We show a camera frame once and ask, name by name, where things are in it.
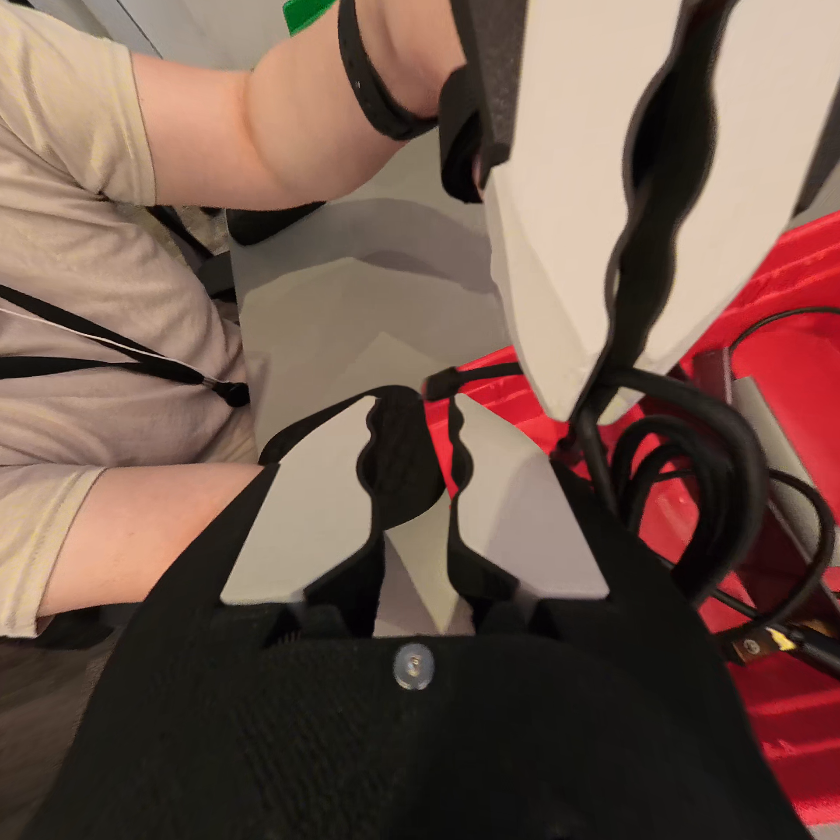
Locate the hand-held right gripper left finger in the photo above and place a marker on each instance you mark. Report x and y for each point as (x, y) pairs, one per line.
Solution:
(308, 512)

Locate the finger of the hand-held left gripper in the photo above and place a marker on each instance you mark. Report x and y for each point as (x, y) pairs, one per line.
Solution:
(754, 164)
(558, 229)

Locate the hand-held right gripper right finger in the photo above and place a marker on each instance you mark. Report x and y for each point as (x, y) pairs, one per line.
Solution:
(518, 512)

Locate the green plastic bin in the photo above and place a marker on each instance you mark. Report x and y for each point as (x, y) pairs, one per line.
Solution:
(305, 16)

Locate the red plastic bin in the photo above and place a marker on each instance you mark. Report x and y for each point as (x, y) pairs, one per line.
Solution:
(787, 722)

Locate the person's right forearm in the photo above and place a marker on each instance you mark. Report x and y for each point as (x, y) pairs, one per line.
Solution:
(164, 531)

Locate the person's left forearm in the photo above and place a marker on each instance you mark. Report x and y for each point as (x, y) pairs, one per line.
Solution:
(295, 131)

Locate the grey usb hub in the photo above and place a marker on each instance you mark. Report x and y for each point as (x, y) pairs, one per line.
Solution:
(761, 407)

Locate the black wristband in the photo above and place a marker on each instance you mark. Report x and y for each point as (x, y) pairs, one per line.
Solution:
(367, 85)

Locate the black connector with yellow tag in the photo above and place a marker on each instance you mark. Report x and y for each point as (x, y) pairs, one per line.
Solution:
(754, 646)

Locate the person's beige shirt torso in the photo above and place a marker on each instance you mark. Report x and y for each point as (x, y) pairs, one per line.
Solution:
(98, 262)

